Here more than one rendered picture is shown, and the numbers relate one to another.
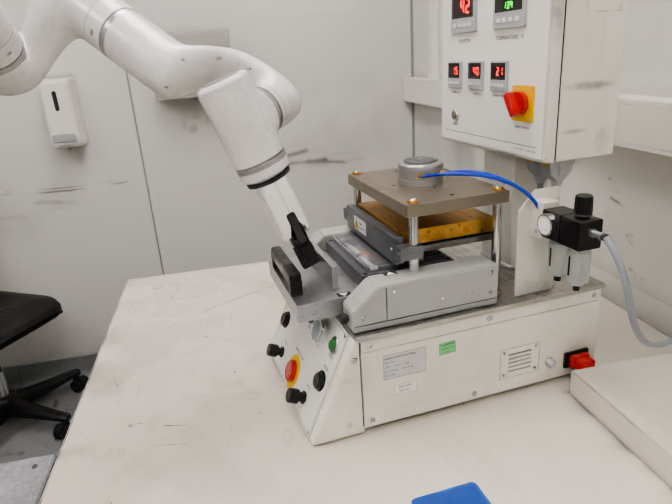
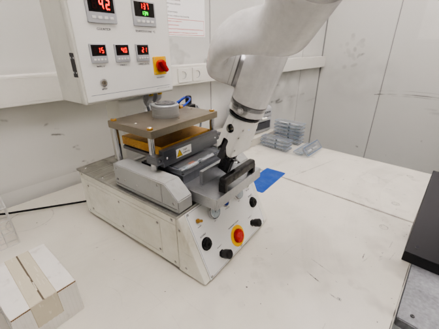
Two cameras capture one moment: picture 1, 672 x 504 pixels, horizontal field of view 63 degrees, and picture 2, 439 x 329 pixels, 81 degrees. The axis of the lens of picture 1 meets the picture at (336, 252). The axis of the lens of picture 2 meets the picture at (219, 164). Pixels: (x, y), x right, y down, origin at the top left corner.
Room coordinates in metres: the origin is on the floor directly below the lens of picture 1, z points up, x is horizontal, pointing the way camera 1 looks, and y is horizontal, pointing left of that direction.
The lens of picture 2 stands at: (1.29, 0.54, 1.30)
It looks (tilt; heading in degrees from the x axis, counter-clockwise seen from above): 25 degrees down; 233
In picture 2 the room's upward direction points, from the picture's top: straight up
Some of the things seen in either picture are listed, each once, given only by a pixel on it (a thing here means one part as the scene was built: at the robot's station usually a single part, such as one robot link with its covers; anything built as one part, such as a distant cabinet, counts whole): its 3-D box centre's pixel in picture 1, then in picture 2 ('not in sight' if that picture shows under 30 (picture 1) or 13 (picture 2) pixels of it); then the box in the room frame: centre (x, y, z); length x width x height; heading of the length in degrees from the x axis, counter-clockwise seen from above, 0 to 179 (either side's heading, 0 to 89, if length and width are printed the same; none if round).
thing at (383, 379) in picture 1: (422, 325); (178, 193); (0.94, -0.16, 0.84); 0.53 x 0.37 x 0.17; 107
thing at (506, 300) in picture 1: (438, 273); (163, 168); (0.97, -0.19, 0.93); 0.46 x 0.35 x 0.01; 107
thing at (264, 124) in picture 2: not in sight; (249, 116); (0.13, -0.66, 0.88); 0.25 x 0.20 x 0.17; 94
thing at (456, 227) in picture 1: (422, 206); (169, 128); (0.95, -0.16, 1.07); 0.22 x 0.17 x 0.10; 17
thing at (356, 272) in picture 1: (385, 255); (186, 160); (0.93, -0.09, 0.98); 0.20 x 0.17 x 0.03; 17
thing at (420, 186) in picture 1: (442, 195); (164, 121); (0.95, -0.19, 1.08); 0.31 x 0.24 x 0.13; 17
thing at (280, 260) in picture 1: (285, 269); (238, 174); (0.88, 0.09, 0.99); 0.15 x 0.02 x 0.04; 17
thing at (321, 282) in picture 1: (361, 266); (198, 168); (0.92, -0.04, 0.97); 0.30 x 0.22 x 0.08; 107
